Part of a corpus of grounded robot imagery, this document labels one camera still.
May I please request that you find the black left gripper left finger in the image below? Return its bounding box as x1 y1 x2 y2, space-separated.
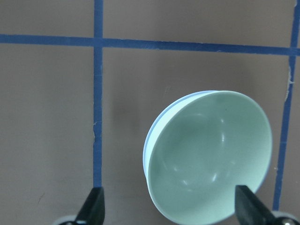
54 187 105 225

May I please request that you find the green ceramic bowl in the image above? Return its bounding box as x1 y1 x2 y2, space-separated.
142 90 272 225

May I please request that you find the blue ceramic bowl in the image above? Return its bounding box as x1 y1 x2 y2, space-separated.
142 90 272 195

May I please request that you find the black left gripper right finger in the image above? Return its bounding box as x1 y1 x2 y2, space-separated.
234 185 300 225

